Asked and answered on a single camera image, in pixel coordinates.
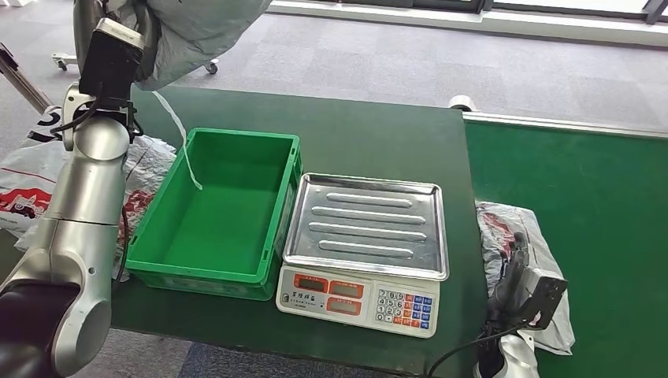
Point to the green plastic crate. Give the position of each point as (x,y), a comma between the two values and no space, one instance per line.
(224,219)

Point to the white window sill ledge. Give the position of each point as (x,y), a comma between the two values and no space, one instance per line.
(469,26)

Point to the white courier bag black logo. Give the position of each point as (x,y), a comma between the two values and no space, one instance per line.
(21,172)

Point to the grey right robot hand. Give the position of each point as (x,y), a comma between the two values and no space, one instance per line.
(514,276)

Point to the silver conveyor side rail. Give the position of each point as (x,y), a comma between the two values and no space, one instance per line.
(574,126)

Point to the white wheeled metal frame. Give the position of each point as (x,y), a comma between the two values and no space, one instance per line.
(211,67)

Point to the white conveyor end roller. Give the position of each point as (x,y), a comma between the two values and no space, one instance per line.
(462,103)

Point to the small grey red-print courier package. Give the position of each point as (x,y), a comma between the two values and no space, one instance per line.
(496,229)

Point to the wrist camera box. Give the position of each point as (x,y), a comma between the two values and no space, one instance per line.
(545,294)
(110,62)

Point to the electronic scale with steel tray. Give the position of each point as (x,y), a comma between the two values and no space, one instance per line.
(365,224)

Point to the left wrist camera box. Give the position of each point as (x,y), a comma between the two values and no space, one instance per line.
(110,62)

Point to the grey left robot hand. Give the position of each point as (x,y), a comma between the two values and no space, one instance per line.
(148,47)

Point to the dark window frame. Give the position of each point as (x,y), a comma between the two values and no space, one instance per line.
(449,5)

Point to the crumpled white red-print courier bag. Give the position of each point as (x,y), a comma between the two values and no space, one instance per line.
(151,156)

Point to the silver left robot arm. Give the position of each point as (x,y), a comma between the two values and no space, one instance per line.
(83,208)

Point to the green conveyor belt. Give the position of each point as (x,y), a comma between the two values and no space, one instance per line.
(610,208)

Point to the large grey courier bag package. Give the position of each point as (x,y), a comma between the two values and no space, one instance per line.
(203,36)

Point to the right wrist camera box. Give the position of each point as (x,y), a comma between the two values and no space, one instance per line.
(545,294)

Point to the dark tripod leg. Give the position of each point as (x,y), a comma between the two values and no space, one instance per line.
(21,83)

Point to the dark green table cover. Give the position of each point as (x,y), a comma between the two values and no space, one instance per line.
(339,135)

